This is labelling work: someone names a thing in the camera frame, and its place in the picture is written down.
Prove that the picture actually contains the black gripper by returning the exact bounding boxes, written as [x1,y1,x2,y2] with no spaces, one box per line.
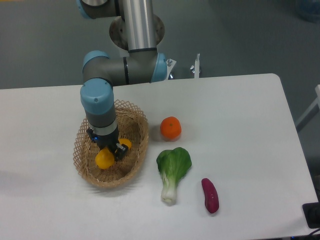
[86,128,129,161]

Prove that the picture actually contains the yellow mango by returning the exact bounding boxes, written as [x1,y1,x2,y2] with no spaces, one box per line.
[95,138,132,170]

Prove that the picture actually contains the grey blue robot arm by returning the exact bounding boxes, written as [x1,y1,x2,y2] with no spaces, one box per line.
[76,0,168,161]

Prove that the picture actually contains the woven wicker basket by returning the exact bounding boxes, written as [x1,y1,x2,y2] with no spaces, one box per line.
[73,99,149,189]

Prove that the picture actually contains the orange tangerine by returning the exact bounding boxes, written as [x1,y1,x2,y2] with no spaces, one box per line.
[160,116,182,140]

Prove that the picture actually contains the green bok choy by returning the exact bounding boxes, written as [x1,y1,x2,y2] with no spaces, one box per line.
[156,147,192,205]

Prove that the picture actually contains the purple sweet potato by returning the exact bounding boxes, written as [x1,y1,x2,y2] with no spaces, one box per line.
[201,178,220,214]

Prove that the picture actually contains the black device at table edge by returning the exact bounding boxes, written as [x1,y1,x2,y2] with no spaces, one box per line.
[302,202,320,229]

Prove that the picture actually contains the white frame at right edge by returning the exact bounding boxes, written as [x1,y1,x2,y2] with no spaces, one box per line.
[294,84,320,133]

